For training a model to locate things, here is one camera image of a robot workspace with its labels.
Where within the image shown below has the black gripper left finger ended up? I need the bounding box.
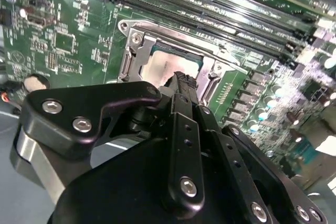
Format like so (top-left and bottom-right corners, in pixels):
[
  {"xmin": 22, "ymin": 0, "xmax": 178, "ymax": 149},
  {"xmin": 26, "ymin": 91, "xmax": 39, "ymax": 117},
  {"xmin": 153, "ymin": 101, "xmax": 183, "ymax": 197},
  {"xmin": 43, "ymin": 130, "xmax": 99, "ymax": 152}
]
[{"xmin": 9, "ymin": 70, "xmax": 206, "ymax": 213}]

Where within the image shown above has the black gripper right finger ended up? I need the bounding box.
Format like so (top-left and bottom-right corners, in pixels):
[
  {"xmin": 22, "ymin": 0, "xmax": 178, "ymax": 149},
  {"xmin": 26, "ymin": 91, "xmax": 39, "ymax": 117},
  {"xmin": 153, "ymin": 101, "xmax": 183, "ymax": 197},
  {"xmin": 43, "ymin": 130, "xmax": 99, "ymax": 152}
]
[{"xmin": 182, "ymin": 73, "xmax": 329, "ymax": 224}]

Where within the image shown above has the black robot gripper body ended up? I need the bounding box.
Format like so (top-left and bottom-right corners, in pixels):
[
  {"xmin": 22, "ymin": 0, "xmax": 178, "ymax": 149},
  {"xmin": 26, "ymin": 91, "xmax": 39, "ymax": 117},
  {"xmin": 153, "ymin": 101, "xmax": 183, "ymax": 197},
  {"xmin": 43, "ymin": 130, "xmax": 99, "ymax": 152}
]
[{"xmin": 46, "ymin": 104, "xmax": 246, "ymax": 224}]

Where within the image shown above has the metal socket cover frame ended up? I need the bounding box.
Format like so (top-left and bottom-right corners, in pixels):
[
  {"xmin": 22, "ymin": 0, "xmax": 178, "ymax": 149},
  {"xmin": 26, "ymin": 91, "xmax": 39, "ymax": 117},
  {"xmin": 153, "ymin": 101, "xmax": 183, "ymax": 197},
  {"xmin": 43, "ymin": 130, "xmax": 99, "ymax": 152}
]
[{"xmin": 125, "ymin": 28, "xmax": 237, "ymax": 104}]

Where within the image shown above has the silver CPU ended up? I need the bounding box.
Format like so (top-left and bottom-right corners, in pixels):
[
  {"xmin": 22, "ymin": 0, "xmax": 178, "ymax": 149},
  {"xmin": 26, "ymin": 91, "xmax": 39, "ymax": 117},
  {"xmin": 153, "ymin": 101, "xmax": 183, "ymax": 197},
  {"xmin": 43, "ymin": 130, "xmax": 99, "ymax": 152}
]
[{"xmin": 138, "ymin": 48, "xmax": 206, "ymax": 97}]

